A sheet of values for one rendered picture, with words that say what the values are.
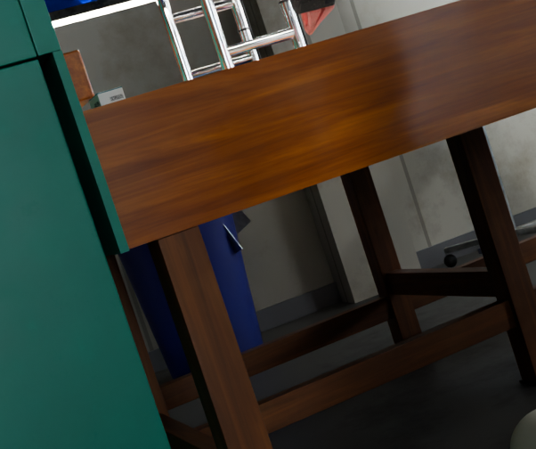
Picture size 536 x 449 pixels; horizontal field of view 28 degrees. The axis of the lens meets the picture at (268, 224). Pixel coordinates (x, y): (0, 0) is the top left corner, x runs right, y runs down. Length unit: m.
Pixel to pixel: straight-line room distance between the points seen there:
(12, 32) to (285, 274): 2.89
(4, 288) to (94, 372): 0.15
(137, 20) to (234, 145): 2.69
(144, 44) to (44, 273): 2.81
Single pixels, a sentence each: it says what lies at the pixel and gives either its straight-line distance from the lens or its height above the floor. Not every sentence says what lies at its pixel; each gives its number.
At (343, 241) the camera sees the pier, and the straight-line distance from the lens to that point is 4.02.
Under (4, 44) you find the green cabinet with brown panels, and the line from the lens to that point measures 1.33.
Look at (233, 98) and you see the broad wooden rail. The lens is 1.43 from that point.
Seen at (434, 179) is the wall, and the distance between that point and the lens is 4.36.
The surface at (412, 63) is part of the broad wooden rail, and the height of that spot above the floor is 0.70.
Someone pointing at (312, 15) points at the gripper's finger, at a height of 0.83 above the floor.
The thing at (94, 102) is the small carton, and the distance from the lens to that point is 1.44.
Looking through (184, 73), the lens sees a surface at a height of 0.85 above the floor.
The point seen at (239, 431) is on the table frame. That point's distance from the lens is 1.43.
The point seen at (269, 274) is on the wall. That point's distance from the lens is 4.10.
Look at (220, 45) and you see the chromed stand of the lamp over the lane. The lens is 1.95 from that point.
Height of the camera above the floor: 0.64
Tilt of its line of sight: 4 degrees down
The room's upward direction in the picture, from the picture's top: 18 degrees counter-clockwise
